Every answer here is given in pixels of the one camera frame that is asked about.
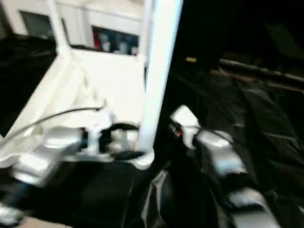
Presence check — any black left wrist camera cable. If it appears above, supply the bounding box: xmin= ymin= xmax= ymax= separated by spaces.
xmin=0 ymin=107 xmax=107 ymax=143

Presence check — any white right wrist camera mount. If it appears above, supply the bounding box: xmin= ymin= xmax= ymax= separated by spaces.
xmin=169 ymin=105 xmax=202 ymax=150

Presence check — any white plastic table top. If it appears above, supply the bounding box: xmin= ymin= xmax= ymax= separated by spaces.
xmin=0 ymin=46 xmax=155 ymax=171

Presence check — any black table mat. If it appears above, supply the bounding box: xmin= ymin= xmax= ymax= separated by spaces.
xmin=0 ymin=34 xmax=304 ymax=228

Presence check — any long dark metal rod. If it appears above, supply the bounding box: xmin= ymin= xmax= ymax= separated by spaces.
xmin=219 ymin=58 xmax=304 ymax=82

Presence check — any white cabinet with glass doors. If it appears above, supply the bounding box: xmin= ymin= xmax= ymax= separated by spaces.
xmin=9 ymin=0 xmax=146 ymax=57

